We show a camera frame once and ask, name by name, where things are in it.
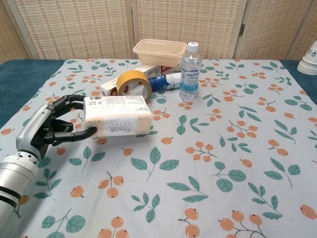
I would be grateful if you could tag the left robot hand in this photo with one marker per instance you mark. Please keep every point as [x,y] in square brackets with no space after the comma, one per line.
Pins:
[37,129]

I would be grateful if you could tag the white Face tissue pack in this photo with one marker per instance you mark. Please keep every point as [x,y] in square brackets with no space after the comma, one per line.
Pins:
[119,111]

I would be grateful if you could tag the teal table cover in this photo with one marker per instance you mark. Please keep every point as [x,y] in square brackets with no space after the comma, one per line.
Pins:
[19,81]

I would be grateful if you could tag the brown packing tape roll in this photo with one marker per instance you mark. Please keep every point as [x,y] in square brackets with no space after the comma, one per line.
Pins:
[131,77]

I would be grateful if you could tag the woven bamboo folding screen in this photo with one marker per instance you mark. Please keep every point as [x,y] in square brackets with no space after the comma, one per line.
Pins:
[74,24]

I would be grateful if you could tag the long white cardboard box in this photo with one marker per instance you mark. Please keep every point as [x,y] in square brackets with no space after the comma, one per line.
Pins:
[153,69]

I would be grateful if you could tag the blue and white tube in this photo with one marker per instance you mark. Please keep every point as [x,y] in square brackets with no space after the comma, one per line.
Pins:
[161,81]

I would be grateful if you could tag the beige plastic food container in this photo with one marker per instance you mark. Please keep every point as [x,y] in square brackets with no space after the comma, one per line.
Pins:
[158,58]

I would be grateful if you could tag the floral leaf print tablecloth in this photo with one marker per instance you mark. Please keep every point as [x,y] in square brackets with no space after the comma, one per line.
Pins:
[173,173]

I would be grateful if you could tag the clear plastic water bottle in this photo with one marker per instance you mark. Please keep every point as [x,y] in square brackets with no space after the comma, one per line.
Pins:
[190,74]

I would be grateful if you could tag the metal screen hinge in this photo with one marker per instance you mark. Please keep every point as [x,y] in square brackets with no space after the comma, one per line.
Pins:
[242,30]

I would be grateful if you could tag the stack of white paper cups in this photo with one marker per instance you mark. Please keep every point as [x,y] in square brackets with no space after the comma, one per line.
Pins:
[309,62]

